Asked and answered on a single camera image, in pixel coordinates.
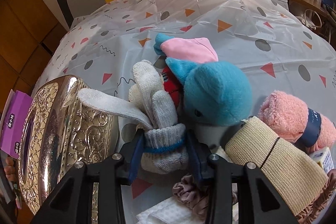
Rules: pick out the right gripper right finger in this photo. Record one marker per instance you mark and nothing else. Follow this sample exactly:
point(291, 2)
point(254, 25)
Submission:
point(258, 200)

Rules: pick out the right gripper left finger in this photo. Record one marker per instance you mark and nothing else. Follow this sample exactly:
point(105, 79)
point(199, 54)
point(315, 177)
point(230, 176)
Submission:
point(71, 199)

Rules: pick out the beige bandage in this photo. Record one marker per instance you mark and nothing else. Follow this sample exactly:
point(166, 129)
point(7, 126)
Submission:
point(298, 179)

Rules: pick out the pink scrunchie light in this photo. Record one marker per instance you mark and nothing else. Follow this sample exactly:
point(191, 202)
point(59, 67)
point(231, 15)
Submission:
point(195, 198)

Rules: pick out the blue tissue pack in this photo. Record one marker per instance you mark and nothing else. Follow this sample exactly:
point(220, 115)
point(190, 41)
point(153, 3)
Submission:
point(323, 158)

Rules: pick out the pink towel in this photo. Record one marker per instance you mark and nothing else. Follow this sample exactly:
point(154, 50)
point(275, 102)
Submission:
point(292, 120)

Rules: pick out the white cloth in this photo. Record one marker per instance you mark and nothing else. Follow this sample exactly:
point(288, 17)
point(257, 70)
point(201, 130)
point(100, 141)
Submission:
point(169, 211)

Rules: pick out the white knit glove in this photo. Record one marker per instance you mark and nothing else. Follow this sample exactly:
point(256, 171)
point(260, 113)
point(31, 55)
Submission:
point(152, 107)

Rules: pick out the blue plush toy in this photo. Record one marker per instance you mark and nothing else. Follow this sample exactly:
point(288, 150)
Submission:
point(213, 92)

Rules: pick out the red christmas sock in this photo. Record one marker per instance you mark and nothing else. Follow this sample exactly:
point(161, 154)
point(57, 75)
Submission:
point(171, 85)

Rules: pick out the brown satin scrunchie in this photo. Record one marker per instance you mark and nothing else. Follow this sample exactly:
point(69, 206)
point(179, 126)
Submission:
point(312, 211)

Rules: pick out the person hand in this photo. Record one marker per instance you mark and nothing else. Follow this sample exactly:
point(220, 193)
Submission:
point(10, 169)

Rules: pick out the ornate gold tissue box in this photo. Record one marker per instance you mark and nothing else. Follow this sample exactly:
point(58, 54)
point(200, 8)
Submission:
point(59, 131)

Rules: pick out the purple cardboard box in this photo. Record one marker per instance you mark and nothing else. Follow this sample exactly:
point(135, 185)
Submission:
point(12, 121)

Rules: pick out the patterned plastic tablecloth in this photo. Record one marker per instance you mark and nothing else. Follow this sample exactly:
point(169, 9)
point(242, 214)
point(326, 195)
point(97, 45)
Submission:
point(270, 45)

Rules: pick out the white tote bag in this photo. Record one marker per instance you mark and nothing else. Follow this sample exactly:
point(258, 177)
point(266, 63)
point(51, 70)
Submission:
point(311, 19)

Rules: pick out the wooden desk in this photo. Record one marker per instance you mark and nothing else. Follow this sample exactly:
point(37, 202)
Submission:
point(315, 6)

